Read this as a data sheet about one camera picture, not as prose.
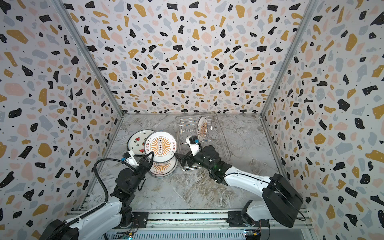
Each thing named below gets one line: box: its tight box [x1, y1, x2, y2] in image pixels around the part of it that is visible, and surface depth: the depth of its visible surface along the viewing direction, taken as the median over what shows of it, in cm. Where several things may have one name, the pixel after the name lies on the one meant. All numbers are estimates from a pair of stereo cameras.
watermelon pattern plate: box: [126, 129, 155, 156], surface depth 105 cm
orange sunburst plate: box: [148, 156, 178, 178], surface depth 90 cm
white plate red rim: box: [144, 131, 177, 163], surface depth 83 cm
